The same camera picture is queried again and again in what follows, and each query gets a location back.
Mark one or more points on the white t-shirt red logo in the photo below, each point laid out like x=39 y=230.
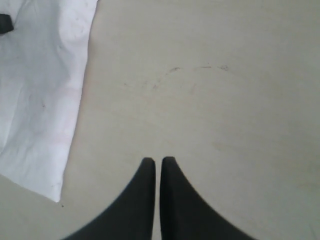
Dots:
x=42 y=68

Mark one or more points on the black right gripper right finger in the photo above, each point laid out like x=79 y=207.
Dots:
x=184 y=214

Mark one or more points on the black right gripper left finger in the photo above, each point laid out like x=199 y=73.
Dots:
x=131 y=215

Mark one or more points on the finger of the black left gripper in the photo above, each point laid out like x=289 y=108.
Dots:
x=6 y=24

